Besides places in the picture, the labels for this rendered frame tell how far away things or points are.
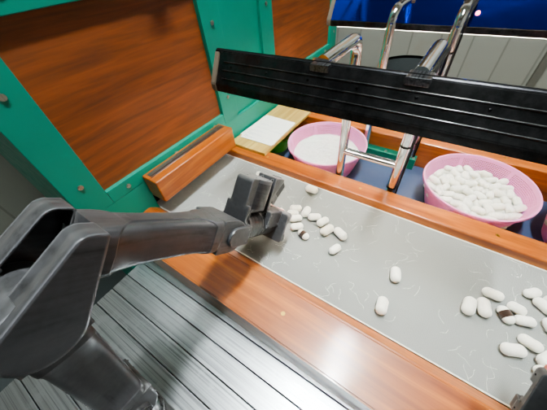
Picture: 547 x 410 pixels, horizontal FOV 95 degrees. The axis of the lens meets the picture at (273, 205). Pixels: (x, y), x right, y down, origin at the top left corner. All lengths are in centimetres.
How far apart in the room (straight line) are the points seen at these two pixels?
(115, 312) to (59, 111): 46
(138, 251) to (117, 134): 43
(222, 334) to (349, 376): 28
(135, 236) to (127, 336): 44
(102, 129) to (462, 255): 85
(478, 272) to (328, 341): 36
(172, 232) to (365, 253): 44
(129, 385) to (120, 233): 24
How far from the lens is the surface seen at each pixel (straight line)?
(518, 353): 63
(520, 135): 44
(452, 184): 88
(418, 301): 61
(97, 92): 68
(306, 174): 77
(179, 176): 74
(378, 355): 52
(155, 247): 33
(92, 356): 38
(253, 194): 46
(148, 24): 74
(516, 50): 256
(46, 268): 27
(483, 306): 64
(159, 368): 66
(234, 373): 61
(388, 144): 99
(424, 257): 67
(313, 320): 52
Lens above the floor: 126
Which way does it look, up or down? 47 degrees down
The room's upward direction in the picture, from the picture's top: 7 degrees counter-clockwise
